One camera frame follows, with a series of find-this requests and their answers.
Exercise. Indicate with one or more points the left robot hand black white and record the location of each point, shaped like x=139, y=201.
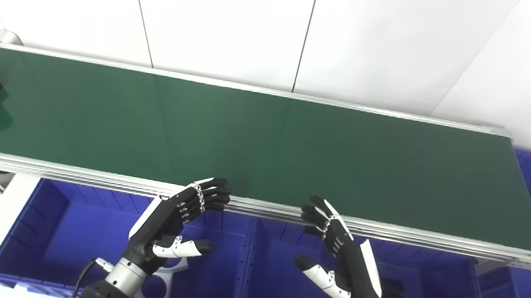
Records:
x=167, y=217

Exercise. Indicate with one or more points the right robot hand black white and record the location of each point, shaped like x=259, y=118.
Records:
x=351, y=264

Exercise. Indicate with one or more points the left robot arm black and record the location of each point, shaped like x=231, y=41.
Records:
x=112, y=288

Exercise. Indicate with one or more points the green conveyor belt aluminium frame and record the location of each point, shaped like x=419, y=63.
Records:
x=266, y=144

